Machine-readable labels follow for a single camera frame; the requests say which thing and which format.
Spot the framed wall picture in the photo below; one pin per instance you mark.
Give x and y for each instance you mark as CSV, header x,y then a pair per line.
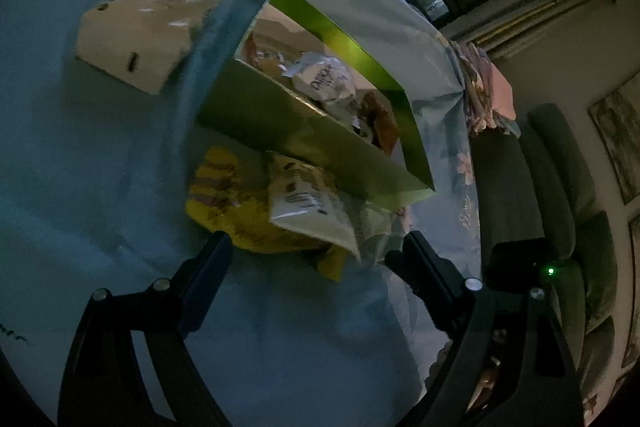
x,y
617,132

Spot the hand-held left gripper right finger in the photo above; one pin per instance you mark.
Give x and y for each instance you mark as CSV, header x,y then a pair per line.
x,y
420,267

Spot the white round snack packet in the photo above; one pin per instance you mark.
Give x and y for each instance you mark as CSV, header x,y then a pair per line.
x,y
325,82

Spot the white snack packet brown print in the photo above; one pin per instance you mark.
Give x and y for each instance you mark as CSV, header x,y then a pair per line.
x,y
305,207

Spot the green sofa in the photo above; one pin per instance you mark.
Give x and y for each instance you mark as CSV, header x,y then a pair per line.
x,y
550,167

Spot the light blue bed sheet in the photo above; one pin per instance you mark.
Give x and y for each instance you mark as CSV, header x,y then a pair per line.
x,y
75,157

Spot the white carton box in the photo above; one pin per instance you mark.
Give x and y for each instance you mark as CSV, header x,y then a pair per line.
x,y
130,37

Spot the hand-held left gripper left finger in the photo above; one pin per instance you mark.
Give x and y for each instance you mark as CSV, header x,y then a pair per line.
x,y
212,267

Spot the green cardboard box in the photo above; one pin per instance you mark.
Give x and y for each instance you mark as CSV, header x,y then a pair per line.
x,y
300,142

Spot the orange snack packet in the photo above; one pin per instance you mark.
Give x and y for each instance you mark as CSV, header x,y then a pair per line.
x,y
265,62

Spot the yellow snack packet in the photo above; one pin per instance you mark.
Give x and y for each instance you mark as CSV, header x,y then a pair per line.
x,y
225,212

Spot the floral pink cloth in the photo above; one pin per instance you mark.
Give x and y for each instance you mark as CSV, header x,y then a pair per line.
x,y
487,82

